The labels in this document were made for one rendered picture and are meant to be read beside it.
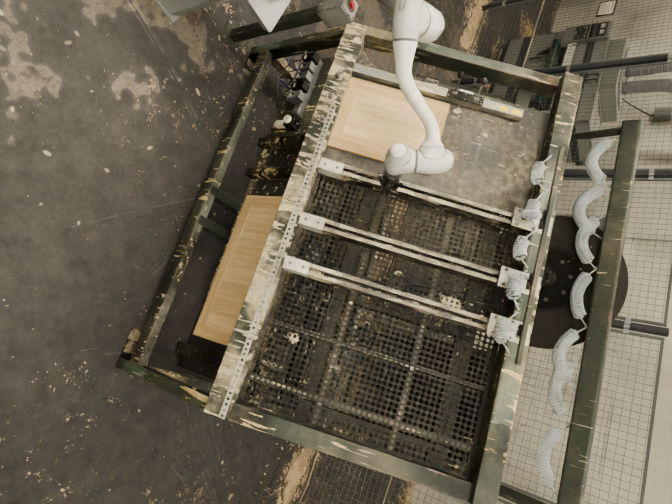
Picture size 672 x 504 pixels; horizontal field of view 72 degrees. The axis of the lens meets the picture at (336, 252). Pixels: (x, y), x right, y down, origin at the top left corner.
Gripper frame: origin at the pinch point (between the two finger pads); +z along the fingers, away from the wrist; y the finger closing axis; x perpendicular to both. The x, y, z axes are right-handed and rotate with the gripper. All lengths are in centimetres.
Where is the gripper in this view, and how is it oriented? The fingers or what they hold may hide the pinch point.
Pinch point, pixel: (387, 189)
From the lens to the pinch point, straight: 233.9
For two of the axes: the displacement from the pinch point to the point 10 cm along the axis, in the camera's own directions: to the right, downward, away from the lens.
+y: 9.5, 2.9, -0.7
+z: -0.1, 2.7, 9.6
